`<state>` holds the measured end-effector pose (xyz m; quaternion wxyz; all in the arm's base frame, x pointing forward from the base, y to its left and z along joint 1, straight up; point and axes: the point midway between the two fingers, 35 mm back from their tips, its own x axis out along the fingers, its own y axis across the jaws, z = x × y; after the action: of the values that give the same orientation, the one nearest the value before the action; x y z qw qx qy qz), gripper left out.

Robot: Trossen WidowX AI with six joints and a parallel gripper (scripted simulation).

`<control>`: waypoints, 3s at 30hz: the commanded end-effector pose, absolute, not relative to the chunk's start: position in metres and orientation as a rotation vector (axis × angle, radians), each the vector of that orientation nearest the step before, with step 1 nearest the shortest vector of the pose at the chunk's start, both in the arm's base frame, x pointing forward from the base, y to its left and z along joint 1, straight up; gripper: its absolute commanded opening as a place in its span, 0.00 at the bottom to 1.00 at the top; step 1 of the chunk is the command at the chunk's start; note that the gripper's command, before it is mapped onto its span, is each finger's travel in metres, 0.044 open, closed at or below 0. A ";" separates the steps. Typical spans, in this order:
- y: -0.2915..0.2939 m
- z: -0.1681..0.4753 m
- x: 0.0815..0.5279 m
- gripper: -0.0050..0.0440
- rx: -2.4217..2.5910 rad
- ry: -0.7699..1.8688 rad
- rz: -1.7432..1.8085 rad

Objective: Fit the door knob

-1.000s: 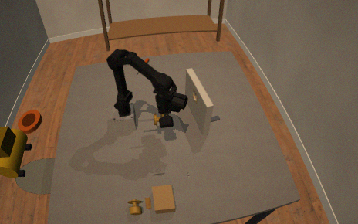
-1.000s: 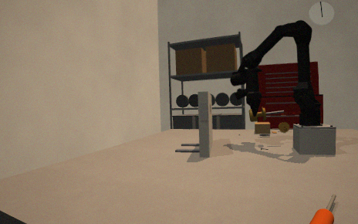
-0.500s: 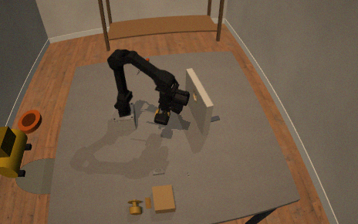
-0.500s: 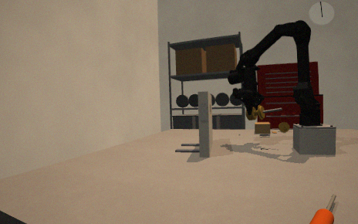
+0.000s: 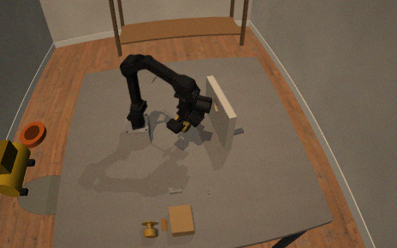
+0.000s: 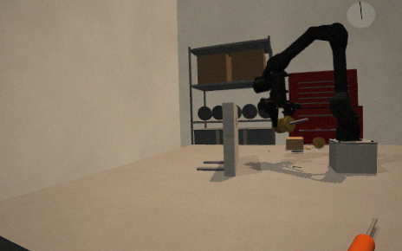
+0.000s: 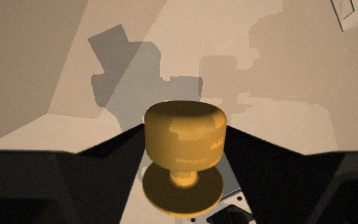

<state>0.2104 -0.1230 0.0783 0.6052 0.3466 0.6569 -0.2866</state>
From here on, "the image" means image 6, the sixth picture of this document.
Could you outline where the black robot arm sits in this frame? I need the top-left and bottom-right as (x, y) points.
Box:
(253, 23), (362, 142)

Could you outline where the brass door knob with spindle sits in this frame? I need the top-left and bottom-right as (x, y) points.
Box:
(273, 116), (308, 133)

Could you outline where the orange-handled screwdriver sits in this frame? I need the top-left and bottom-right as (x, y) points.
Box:
(347, 217), (378, 251)

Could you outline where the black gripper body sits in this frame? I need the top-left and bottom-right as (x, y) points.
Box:
(257, 87), (301, 111)

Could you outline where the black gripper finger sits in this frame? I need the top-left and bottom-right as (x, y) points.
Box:
(264, 108), (279, 127)
(282, 109), (296, 117)

